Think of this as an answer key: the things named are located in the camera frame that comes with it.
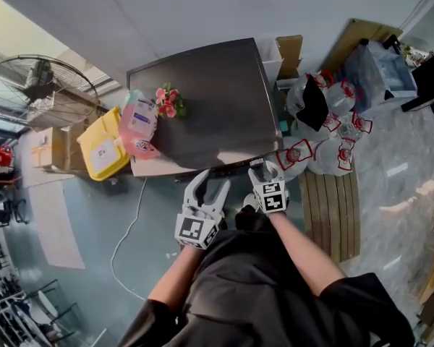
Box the yellow plastic bin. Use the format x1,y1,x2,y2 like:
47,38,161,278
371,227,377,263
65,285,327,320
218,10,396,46
76,106,132,182

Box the black monitor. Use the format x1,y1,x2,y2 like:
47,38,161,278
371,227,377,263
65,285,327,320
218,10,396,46
400,50,434,113

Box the pink artificial flowers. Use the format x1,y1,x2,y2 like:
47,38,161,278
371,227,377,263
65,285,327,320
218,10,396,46
155,82,189,120

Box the black plastic bag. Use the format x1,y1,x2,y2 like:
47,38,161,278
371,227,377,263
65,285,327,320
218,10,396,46
295,74,331,133

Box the pile of clear water jugs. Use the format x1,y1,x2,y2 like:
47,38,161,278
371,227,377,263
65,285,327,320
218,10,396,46
276,69,374,182

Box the wooden pallet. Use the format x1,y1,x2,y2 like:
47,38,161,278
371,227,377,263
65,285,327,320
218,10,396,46
297,169,362,264

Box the black wire-guard fan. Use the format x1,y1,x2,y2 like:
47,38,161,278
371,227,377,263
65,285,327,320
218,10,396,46
0,53,99,130

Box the person's left forearm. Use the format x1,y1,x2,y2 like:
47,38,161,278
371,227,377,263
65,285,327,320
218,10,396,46
147,245,204,312

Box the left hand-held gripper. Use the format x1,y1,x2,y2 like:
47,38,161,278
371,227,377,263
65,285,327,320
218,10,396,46
174,168,232,251

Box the clear plastic storage box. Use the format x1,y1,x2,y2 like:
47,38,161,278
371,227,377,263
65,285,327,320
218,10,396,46
341,39,419,114

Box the white box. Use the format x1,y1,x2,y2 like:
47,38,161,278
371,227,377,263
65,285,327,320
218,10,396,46
257,37,285,85

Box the pink detergent bottle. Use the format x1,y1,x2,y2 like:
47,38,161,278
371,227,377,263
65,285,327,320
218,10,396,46
117,89,163,160

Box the person's right forearm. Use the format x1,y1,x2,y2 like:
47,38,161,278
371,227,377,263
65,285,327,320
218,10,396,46
267,210,349,298

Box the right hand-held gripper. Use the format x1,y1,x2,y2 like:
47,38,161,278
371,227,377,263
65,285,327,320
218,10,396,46
247,160,290,217

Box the white floor sheet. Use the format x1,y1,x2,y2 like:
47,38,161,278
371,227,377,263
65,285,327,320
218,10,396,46
21,173,86,270

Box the large flat cardboard sheet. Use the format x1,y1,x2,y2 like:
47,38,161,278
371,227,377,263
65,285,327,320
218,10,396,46
319,17,404,74

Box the open brown cardboard box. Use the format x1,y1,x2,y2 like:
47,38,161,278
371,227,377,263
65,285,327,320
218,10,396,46
276,34,305,81

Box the white power cable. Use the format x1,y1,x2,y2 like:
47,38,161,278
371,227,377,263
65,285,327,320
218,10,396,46
109,176,148,301

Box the person's black clothing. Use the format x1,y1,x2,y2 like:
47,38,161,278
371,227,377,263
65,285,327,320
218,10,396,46
116,207,417,347

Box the black chair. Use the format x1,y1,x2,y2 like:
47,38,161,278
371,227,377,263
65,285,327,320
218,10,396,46
0,192,28,230

